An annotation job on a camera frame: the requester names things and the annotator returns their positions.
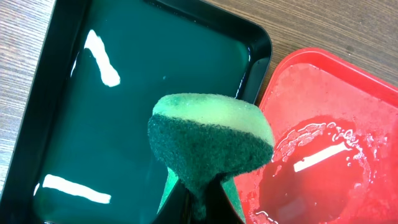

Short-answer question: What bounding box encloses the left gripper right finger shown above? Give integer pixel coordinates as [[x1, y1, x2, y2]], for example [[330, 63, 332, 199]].
[[205, 179, 244, 224]]

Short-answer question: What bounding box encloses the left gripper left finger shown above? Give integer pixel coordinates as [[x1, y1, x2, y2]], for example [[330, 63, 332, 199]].
[[151, 180, 196, 224]]

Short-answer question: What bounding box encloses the black water tray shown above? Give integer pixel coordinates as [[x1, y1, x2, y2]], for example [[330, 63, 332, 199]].
[[1, 0, 272, 223]]

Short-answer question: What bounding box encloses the green yellow sponge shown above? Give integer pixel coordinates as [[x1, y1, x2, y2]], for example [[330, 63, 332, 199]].
[[148, 93, 274, 220]]

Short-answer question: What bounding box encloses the red plastic tray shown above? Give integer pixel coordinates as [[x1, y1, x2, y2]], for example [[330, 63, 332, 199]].
[[235, 48, 397, 223]]

